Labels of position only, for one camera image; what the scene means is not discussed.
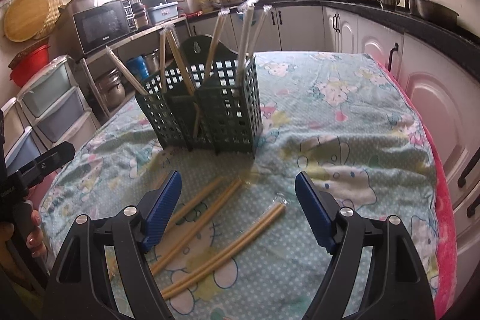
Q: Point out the small steel pot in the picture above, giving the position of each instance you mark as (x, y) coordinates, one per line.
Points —
(153, 61)

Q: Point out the round wooden board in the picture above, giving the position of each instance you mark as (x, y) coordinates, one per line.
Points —
(24, 16)

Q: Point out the round woven tray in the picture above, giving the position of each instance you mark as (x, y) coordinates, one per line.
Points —
(54, 5)

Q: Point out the bamboo chopsticks pair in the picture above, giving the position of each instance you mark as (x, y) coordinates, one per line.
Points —
(162, 57)
(198, 198)
(261, 29)
(125, 70)
(202, 218)
(180, 61)
(216, 39)
(232, 252)
(244, 31)

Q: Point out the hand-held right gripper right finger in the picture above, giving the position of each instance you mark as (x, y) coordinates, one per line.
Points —
(315, 211)

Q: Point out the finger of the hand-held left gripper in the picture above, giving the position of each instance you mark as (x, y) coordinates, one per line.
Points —
(48, 158)

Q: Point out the green plastic utensil holder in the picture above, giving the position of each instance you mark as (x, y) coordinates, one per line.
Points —
(228, 110)

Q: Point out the dark metal wok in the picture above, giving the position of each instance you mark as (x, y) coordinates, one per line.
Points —
(435, 14)

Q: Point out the stacked steel stock pot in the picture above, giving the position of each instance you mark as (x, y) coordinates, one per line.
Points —
(110, 89)

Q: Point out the person's left hand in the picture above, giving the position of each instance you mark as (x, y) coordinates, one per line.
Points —
(35, 245)

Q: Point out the black countertop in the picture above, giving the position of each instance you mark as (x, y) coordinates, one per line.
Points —
(348, 2)

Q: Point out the black microwave oven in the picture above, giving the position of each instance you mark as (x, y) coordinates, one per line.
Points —
(99, 25)

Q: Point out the blue plastic crate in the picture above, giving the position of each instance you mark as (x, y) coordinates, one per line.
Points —
(163, 13)

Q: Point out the plastic drawer unit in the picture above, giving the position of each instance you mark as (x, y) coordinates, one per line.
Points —
(52, 91)

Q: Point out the blue plastic container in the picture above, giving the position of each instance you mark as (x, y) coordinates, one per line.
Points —
(137, 67)

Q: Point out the red plastic basin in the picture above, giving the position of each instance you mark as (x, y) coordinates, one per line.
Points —
(30, 70)

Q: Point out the wrapped chopsticks in basket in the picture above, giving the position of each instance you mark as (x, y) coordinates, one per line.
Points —
(123, 39)

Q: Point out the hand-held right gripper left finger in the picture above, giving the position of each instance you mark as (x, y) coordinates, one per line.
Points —
(163, 207)

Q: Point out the pink blanket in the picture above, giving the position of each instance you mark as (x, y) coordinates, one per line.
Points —
(444, 200)

